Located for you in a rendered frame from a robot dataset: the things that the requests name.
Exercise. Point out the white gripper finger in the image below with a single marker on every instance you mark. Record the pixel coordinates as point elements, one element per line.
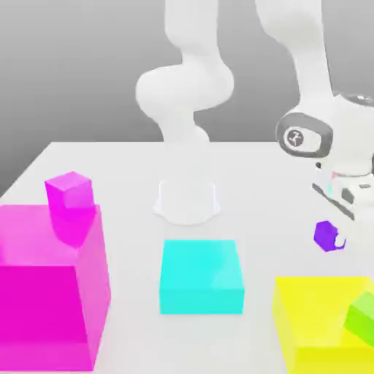
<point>340,241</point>

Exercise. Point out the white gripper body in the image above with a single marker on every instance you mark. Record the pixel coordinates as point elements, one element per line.
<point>355,223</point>

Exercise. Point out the small purple cube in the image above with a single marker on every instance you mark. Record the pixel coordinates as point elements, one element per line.
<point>324,236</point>

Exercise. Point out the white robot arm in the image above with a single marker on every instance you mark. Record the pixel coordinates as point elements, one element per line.
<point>187,87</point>

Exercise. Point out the small green cube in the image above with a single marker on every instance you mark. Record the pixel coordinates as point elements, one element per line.
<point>360,318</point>

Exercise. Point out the small magenta cube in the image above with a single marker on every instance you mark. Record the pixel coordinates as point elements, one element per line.
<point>71,198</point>

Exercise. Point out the large yellow box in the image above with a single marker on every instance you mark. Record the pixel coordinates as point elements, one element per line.
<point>309,315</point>

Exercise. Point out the large cyan box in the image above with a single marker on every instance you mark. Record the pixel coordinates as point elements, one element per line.
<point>198,274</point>

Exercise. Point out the large magenta box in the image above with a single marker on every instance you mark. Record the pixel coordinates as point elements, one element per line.
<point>41,306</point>

